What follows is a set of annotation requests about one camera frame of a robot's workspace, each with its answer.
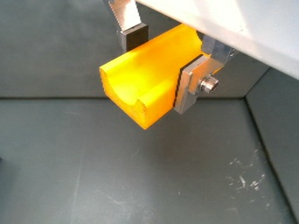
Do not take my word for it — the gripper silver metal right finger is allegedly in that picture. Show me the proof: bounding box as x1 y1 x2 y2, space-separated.
174 33 236 114

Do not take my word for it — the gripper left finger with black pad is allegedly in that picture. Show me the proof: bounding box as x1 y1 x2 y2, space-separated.
103 0 148 53

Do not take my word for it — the yellow arch object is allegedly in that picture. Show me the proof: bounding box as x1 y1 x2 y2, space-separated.
99 24 202 129

